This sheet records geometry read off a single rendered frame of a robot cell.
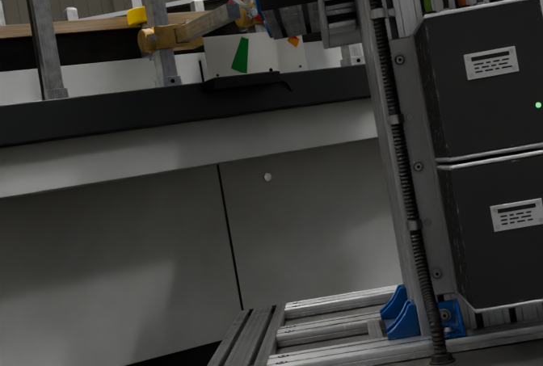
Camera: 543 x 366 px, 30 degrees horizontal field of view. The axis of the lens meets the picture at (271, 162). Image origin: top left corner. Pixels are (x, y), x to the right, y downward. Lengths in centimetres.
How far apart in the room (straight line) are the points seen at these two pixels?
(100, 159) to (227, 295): 54
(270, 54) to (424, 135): 102
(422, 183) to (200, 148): 96
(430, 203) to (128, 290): 115
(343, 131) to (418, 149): 109
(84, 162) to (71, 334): 42
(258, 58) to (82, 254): 60
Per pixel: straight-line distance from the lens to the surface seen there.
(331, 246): 264
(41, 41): 213
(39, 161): 211
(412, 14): 138
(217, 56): 227
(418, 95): 137
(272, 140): 234
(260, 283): 253
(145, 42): 221
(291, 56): 237
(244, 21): 233
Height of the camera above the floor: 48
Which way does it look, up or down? 1 degrees up
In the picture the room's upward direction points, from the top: 10 degrees counter-clockwise
